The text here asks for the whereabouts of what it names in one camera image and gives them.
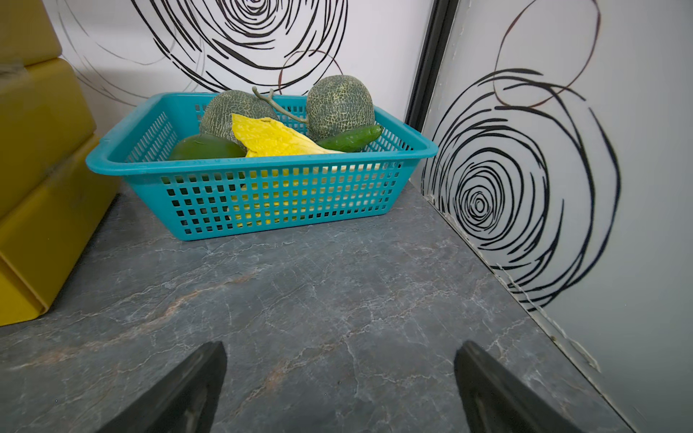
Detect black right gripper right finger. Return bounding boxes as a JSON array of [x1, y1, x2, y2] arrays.
[[454, 340, 581, 433]]

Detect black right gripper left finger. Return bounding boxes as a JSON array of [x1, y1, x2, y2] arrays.
[[99, 342, 227, 432]]

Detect yellow plastic drawer cabinet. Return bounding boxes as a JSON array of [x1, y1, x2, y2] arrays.
[[1, 1, 119, 325]]

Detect teal plastic basket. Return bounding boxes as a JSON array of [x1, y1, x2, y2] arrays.
[[86, 93, 438, 241]]

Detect green avocado toy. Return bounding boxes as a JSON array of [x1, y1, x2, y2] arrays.
[[168, 134, 247, 161]]

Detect left netted melon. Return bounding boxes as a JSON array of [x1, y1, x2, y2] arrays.
[[200, 90, 278, 145]]

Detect netted melon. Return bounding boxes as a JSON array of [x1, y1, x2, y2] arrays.
[[306, 75, 375, 142], [200, 90, 278, 145]]

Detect green cucumber toy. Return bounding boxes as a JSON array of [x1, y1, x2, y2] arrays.
[[318, 124, 384, 153]]

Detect right netted melon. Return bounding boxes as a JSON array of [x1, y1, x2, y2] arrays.
[[306, 75, 375, 142]]

